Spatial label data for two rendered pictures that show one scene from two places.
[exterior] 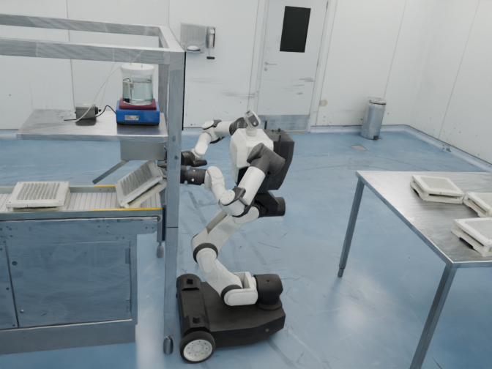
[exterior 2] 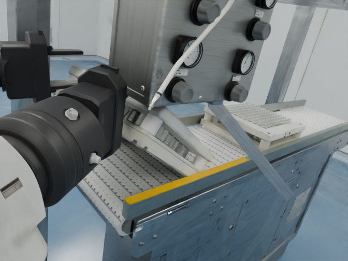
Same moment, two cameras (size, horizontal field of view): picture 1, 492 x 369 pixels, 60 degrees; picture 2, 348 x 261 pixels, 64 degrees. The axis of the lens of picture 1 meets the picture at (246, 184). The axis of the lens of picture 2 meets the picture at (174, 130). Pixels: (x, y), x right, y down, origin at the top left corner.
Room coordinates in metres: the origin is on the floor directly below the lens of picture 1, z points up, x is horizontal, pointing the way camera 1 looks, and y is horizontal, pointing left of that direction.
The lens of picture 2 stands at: (2.47, 0.34, 1.20)
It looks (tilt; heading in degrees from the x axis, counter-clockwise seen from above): 22 degrees down; 149
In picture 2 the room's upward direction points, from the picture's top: 11 degrees clockwise
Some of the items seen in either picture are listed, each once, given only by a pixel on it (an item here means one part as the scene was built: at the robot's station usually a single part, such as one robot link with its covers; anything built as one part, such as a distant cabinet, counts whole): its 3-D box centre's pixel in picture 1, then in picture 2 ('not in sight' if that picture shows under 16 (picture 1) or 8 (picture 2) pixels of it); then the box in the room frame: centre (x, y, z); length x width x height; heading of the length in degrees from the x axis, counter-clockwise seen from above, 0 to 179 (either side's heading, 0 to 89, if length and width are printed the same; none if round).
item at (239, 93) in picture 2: not in sight; (238, 90); (2.15, 0.63, 1.12); 0.03 x 0.03 x 0.04; 16
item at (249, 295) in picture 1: (238, 288); not in sight; (2.13, -0.02, 0.28); 0.21 x 0.20 x 0.13; 105
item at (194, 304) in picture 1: (231, 299); not in sight; (2.12, 0.01, 0.19); 0.64 x 0.52 x 0.33; 105
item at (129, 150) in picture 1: (142, 138); (196, 27); (2.10, 0.56, 1.20); 0.22 x 0.11 x 0.20; 106
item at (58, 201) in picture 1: (39, 193); (255, 118); (1.85, 1.00, 0.95); 0.25 x 0.24 x 0.02; 16
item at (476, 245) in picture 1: (485, 239); not in sight; (1.97, -1.28, 0.89); 0.24 x 0.24 x 0.02; 18
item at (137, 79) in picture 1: (138, 82); not in sight; (2.00, 0.56, 1.51); 0.15 x 0.15 x 0.19
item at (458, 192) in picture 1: (437, 185); not in sight; (2.53, -1.21, 0.94); 0.25 x 0.24 x 0.02; 2
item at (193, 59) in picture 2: not in sight; (189, 52); (2.17, 0.51, 1.17); 0.04 x 0.01 x 0.04; 106
